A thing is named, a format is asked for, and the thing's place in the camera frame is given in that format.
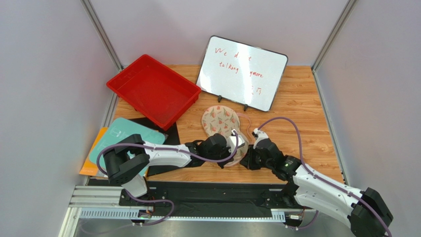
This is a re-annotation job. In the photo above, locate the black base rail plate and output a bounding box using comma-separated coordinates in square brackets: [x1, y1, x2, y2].
[118, 179, 321, 219]

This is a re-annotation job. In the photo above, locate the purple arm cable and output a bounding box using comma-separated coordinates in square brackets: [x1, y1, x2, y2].
[256, 117, 394, 237]
[96, 129, 240, 227]

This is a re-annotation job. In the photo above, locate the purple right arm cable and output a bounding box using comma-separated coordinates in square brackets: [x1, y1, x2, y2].
[256, 117, 394, 237]

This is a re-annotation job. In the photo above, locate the red plastic tray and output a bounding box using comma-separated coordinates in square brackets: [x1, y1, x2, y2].
[106, 54, 201, 130]

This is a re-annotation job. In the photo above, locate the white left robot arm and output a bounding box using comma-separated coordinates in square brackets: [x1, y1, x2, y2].
[96, 130, 244, 198]

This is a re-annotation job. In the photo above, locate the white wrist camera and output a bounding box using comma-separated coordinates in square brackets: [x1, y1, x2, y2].
[226, 129, 245, 153]
[252, 128, 269, 149]

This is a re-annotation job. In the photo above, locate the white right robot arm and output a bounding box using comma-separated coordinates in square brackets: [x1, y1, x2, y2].
[240, 139, 393, 237]

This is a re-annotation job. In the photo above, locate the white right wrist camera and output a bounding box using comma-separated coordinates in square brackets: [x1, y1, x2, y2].
[252, 128, 269, 149]

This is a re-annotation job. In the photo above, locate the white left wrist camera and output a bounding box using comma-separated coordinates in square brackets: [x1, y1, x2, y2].
[226, 129, 245, 153]

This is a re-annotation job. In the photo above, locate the teal board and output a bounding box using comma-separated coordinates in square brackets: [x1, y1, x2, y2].
[89, 118, 167, 178]

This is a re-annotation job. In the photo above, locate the black board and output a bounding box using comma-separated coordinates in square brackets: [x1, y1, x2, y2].
[128, 117, 185, 177]

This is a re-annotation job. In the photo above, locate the floral mesh laundry bag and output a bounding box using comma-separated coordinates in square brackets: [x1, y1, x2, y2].
[201, 105, 251, 167]

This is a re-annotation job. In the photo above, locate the orange board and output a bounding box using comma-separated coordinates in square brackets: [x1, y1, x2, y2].
[79, 127, 108, 177]

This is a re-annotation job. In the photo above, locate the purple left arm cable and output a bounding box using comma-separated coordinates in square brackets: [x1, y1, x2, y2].
[96, 129, 240, 227]

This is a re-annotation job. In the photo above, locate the white dry-erase board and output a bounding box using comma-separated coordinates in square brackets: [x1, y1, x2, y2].
[196, 36, 288, 112]

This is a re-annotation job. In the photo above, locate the aluminium frame rail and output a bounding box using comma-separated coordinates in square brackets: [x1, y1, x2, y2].
[59, 184, 376, 237]

